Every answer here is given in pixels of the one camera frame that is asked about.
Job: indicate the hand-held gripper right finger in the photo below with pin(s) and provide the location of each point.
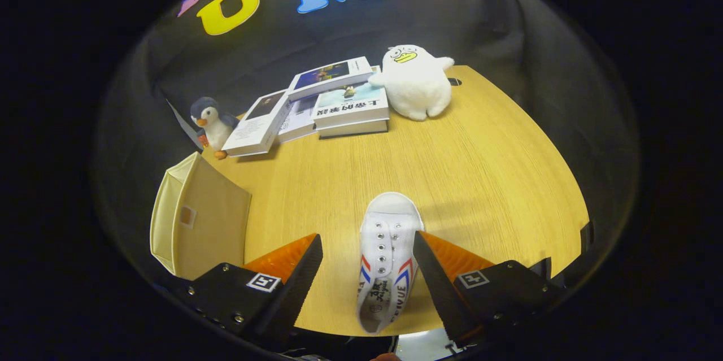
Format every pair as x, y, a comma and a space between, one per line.
443, 293

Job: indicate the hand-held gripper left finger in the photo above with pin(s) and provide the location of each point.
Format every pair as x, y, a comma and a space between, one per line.
294, 293

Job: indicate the white canvas shoe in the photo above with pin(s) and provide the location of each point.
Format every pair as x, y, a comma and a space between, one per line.
387, 253

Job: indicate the beige fabric storage box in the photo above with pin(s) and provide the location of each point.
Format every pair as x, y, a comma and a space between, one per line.
209, 225

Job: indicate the book with portrait cover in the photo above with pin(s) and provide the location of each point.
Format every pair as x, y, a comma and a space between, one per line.
257, 124

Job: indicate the grey book under teal book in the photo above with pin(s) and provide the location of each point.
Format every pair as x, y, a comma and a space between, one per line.
353, 130

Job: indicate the white text-covered book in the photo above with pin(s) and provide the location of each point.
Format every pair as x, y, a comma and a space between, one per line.
298, 118

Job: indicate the penguin plush toy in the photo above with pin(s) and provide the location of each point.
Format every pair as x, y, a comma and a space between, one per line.
213, 124

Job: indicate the thick book with teal cover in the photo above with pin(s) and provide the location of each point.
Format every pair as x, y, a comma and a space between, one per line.
353, 107

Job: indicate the white duck plush toy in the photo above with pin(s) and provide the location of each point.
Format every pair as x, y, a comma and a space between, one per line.
415, 81

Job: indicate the book with blue cover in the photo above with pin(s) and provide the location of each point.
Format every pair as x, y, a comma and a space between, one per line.
330, 75

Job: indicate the black backdrop cloth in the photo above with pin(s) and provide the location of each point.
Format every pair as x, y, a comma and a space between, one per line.
339, 33

